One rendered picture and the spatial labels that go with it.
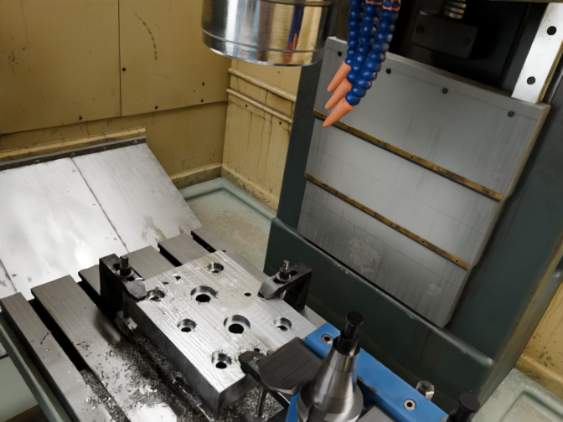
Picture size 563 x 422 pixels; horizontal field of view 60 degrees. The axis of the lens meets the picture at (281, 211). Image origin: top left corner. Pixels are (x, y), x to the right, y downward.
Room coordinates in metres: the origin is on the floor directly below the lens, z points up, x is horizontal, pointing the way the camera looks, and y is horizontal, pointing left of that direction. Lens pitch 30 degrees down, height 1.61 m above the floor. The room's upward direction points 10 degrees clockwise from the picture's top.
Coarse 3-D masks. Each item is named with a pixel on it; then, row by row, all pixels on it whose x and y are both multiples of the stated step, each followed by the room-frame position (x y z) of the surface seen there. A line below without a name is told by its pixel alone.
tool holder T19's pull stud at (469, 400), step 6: (462, 396) 0.26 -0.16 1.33; (468, 396) 0.26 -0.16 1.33; (462, 402) 0.25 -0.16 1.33; (468, 402) 0.25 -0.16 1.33; (474, 402) 0.25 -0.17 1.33; (462, 408) 0.25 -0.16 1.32; (468, 408) 0.25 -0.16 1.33; (474, 408) 0.25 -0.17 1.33; (450, 414) 0.26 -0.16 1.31; (456, 414) 0.25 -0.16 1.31; (462, 414) 0.25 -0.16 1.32; (468, 414) 0.25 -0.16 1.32; (450, 420) 0.25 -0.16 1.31; (456, 420) 0.25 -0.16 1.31; (462, 420) 0.25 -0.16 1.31; (468, 420) 0.25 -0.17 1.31
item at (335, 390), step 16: (336, 352) 0.32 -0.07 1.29; (352, 352) 0.32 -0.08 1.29; (320, 368) 0.32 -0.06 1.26; (336, 368) 0.31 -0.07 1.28; (352, 368) 0.31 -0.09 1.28; (320, 384) 0.31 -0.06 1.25; (336, 384) 0.31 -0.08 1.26; (352, 384) 0.31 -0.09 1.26; (320, 400) 0.31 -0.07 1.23; (336, 400) 0.31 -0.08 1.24; (352, 400) 0.31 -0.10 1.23
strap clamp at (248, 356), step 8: (248, 352) 0.57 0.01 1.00; (256, 352) 0.57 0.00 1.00; (272, 352) 0.53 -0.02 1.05; (240, 360) 0.55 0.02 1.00; (248, 360) 0.55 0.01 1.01; (256, 360) 0.55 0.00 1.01; (248, 368) 0.54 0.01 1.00; (256, 368) 0.53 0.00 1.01; (256, 376) 0.52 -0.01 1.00; (264, 384) 0.51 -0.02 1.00; (264, 392) 0.53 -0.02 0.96; (272, 392) 0.50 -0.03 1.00; (264, 400) 0.53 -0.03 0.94; (280, 400) 0.49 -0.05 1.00; (288, 400) 0.48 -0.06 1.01; (256, 408) 0.53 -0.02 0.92; (272, 416) 0.51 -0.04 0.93; (280, 416) 0.49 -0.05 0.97
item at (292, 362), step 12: (288, 348) 0.38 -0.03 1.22; (300, 348) 0.39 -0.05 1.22; (264, 360) 0.36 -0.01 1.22; (276, 360) 0.36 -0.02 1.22; (288, 360) 0.37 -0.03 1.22; (300, 360) 0.37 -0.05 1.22; (312, 360) 0.37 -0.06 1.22; (264, 372) 0.35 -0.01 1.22; (276, 372) 0.35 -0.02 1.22; (288, 372) 0.35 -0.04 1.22; (300, 372) 0.35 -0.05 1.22; (276, 384) 0.33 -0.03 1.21; (288, 384) 0.34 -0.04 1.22; (300, 384) 0.34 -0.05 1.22
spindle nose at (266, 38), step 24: (216, 0) 0.58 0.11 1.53; (240, 0) 0.56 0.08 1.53; (264, 0) 0.56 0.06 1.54; (288, 0) 0.57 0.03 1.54; (312, 0) 0.58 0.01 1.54; (216, 24) 0.58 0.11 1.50; (240, 24) 0.56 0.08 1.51; (264, 24) 0.56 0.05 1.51; (288, 24) 0.57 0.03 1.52; (312, 24) 0.59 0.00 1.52; (216, 48) 0.58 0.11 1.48; (240, 48) 0.56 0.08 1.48; (264, 48) 0.56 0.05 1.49; (288, 48) 0.57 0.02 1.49; (312, 48) 0.59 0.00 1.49
